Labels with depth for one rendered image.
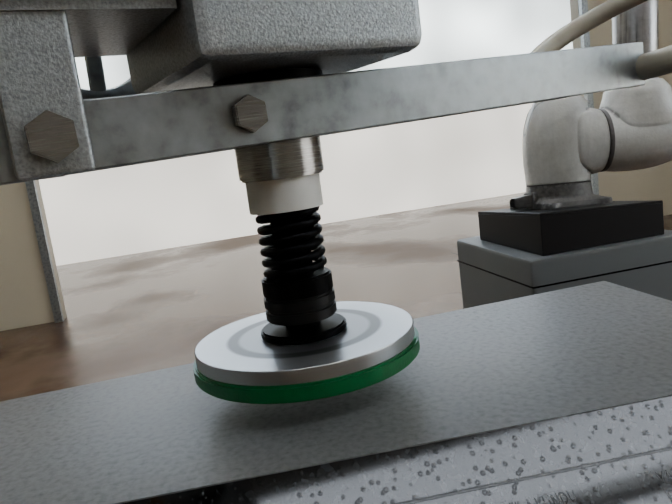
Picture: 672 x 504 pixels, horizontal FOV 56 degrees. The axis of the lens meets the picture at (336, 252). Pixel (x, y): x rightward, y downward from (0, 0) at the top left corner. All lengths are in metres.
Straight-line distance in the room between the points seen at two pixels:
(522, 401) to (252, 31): 0.37
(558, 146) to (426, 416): 1.12
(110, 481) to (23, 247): 4.99
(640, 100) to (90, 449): 1.40
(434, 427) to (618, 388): 0.16
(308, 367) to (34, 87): 0.28
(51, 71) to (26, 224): 5.02
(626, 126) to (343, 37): 1.20
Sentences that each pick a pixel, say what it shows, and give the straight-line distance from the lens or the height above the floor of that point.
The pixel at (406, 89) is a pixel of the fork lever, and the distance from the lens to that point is 0.60.
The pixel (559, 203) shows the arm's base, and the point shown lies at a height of 0.90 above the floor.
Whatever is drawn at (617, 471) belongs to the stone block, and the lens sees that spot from 0.54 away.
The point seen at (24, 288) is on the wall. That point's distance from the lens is 5.55.
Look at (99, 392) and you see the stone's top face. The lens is 0.75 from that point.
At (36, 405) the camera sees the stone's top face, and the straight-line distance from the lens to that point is 0.76.
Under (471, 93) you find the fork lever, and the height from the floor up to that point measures 1.13.
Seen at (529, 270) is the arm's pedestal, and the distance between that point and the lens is 1.42.
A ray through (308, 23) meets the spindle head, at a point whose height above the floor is 1.19.
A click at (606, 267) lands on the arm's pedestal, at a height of 0.75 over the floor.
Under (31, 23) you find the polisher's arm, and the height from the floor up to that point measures 1.20.
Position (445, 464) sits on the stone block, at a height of 0.85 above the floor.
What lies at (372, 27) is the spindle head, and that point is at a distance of 0.53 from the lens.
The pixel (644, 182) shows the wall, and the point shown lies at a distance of 6.82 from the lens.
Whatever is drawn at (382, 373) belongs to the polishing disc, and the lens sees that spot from 0.54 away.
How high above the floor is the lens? 1.10
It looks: 10 degrees down
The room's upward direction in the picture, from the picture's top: 8 degrees counter-clockwise
